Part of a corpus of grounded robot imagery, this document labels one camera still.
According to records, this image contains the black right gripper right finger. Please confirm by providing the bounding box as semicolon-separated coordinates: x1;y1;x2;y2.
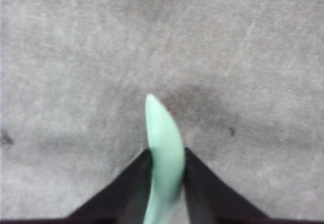
182;147;269;224

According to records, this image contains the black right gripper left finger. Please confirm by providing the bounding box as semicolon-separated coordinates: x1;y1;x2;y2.
68;149;152;223

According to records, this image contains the mint green plastic spoon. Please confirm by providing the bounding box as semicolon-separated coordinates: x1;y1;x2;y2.
143;94;185;223

